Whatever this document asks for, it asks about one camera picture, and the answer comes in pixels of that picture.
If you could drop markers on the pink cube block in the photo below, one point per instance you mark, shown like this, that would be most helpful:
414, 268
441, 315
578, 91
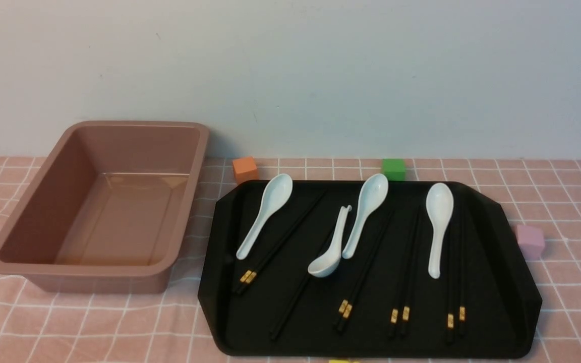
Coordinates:
531, 241

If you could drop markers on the orange cube block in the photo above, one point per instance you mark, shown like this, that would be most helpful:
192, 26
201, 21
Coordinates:
245, 169

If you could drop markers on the yellow block at bottom edge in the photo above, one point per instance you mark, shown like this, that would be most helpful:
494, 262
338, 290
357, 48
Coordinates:
342, 361

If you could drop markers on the black plastic tray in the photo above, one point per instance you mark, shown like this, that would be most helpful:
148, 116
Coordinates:
348, 312

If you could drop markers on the white spoon centre overturned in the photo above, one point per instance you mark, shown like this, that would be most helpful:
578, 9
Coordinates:
328, 261

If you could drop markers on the white spoon right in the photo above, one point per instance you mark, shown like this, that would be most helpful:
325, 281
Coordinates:
439, 207

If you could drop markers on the plain black chopstick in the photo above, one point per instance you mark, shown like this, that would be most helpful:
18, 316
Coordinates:
287, 311

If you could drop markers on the pink checkered tablecloth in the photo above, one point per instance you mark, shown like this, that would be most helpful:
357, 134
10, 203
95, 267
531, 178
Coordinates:
36, 326

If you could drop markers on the white spoon far left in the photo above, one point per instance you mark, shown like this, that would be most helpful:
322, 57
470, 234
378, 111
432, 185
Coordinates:
275, 195

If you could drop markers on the white spoon centre upper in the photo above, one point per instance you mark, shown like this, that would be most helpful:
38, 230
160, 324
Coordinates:
372, 194

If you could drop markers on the green cube block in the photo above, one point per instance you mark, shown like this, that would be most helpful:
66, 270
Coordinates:
394, 169

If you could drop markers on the brown rectangular plastic bin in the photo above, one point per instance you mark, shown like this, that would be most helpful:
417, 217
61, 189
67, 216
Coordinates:
107, 211

